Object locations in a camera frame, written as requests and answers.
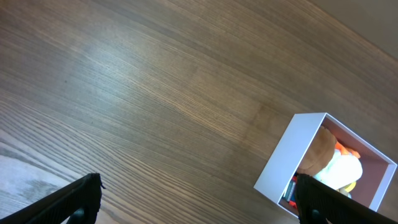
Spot red toy fire truck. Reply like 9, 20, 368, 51
282, 176, 297, 209

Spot white orange plush duck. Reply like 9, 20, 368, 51
313, 141, 363, 198

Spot yellow wooden rattle drum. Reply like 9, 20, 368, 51
343, 182, 356, 192

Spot brown plush bear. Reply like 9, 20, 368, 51
297, 126, 337, 176

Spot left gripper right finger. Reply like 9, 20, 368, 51
294, 174, 397, 224

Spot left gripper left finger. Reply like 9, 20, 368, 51
1, 173, 104, 224

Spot pink white cardboard box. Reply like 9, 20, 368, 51
254, 113, 397, 218

